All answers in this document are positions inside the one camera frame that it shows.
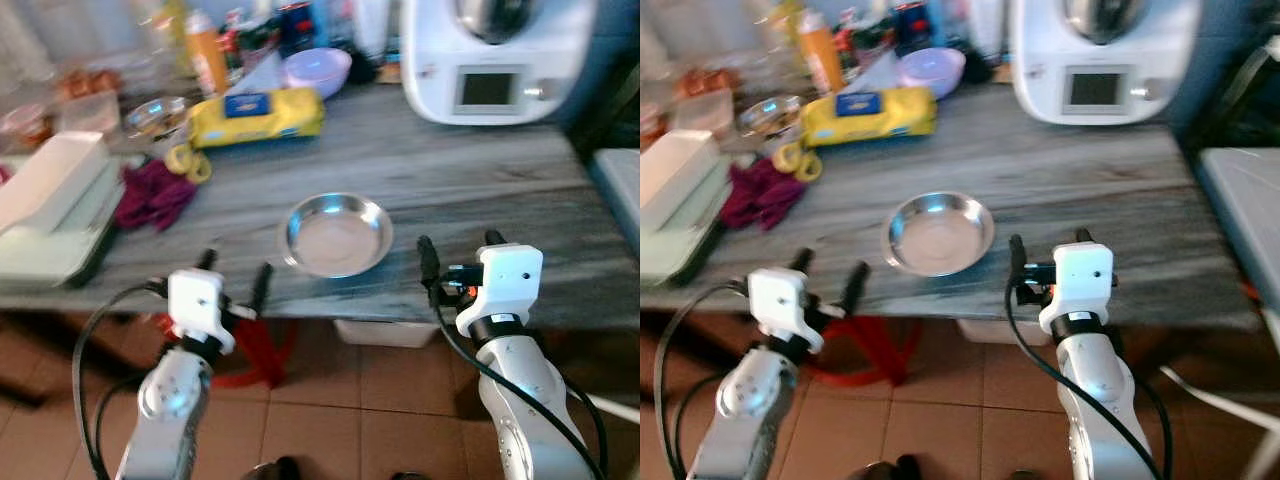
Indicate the white box under table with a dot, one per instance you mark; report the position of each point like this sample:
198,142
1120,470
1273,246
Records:
995,330
385,332

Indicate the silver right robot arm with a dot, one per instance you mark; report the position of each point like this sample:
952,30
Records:
525,400
1100,400

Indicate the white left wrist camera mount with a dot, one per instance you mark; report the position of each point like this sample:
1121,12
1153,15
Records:
196,298
778,300

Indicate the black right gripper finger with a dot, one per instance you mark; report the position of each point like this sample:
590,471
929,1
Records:
495,238
428,260
1018,260
1084,236

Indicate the black robot foot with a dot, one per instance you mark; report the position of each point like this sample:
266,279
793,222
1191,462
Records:
892,468
273,469

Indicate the purple cloth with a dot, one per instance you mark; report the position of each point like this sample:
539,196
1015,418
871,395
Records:
762,192
152,195

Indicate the white kitchen cooking machine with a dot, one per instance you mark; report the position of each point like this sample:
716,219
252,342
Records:
1105,60
500,60

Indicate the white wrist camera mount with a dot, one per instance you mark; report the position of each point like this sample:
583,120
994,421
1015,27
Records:
196,298
778,300
505,280
1082,280

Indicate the grey side table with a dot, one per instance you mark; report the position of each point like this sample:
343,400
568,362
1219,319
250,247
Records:
618,185
1245,215

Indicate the round steel bowl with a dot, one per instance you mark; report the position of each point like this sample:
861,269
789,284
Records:
338,238
938,238

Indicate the red stool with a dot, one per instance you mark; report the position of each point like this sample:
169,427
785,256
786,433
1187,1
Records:
880,348
262,350

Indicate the white flat box appliance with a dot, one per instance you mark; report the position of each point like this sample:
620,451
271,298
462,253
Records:
680,205
50,210

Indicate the lilac plastic bowl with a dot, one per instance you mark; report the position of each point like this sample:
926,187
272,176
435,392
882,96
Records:
317,70
932,70

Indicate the white bar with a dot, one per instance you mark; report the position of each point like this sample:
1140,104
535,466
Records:
1225,400

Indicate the dark blue can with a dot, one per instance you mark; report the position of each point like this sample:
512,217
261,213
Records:
912,25
296,25

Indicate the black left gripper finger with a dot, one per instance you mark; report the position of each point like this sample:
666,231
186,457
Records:
262,285
856,285
801,260
207,259

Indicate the small glass bowl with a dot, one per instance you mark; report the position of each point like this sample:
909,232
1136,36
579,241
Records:
770,116
157,117

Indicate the clear plastic container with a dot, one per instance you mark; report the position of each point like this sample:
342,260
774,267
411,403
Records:
88,112
702,110

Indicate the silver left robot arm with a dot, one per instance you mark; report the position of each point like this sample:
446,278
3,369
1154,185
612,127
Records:
170,400
745,405

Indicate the yellow package with blue label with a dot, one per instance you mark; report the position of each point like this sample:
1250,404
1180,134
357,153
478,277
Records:
872,118
262,118

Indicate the orange bottle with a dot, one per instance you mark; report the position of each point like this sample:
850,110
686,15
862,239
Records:
822,55
208,55

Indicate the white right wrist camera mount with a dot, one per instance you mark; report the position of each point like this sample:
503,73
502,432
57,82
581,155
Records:
505,280
1082,280

